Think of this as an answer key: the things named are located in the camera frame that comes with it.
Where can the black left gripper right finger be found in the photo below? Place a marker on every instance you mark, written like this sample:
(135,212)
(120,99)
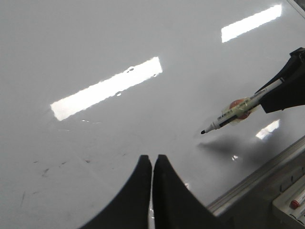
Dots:
(175,207)

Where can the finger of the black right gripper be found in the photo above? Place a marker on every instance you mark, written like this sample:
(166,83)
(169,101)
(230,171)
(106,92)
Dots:
(291,92)

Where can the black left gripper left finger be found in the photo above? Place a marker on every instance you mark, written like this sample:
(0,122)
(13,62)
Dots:
(129,209)

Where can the black whiteboard marker with tape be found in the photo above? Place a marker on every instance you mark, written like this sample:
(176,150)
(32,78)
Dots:
(242,108)

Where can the red capped whiteboard marker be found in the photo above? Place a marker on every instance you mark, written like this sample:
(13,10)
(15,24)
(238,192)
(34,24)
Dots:
(297,200)

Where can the white marker tray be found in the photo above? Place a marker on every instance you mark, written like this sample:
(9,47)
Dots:
(289,207)

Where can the white whiteboard with metal frame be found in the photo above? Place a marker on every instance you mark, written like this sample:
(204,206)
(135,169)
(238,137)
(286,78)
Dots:
(86,86)

